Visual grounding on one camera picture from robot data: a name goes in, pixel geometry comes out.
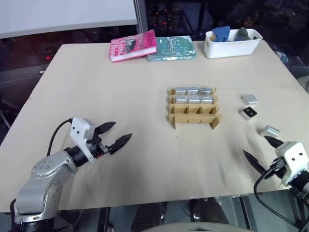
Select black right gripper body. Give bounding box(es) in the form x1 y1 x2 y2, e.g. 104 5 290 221
263 157 288 181

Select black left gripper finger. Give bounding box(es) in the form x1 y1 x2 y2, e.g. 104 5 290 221
97 121 117 135
110 132 133 155

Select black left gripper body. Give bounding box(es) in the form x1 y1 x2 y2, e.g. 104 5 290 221
87 127 114 160

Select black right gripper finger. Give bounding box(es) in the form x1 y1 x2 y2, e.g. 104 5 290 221
264 135 284 148
242 149 267 174

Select cardboard slotted tray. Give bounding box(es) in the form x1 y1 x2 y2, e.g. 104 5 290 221
167 87 223 131

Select white plastic bin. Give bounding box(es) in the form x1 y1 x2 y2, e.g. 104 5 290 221
204 29 263 59

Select pink paperback book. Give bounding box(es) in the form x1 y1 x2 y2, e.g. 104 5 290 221
108 29 158 63

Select crumpled teal wrapper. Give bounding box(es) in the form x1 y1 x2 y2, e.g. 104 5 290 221
274 50 290 64

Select teal book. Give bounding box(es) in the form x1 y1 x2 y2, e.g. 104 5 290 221
146 35 197 62

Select grey cloth lump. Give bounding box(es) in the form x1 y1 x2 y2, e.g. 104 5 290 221
235 27 251 42

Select white projection screen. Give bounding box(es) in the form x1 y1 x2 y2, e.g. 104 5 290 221
0 0 139 40

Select blue sponge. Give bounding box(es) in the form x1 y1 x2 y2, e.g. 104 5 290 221
211 26 232 43

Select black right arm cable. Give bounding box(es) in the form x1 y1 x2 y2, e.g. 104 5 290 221
253 158 309 232

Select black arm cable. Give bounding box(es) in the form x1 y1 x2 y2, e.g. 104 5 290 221
253 158 309 232
46 119 73 156

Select white block black face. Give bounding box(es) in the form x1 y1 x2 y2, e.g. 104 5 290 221
239 107 258 121

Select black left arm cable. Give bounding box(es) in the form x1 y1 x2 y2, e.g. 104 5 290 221
46 119 73 156

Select grey metal post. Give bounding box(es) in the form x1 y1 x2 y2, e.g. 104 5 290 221
133 0 148 35

